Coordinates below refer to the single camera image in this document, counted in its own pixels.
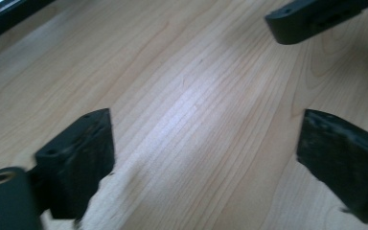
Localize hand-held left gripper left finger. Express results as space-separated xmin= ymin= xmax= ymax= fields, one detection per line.
xmin=33 ymin=107 xmax=117 ymax=222

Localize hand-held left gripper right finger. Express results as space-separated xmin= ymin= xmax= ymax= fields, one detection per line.
xmin=296 ymin=108 xmax=368 ymax=225

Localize red and black shoe rack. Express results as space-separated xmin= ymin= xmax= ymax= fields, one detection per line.
xmin=0 ymin=0 xmax=56 ymax=48

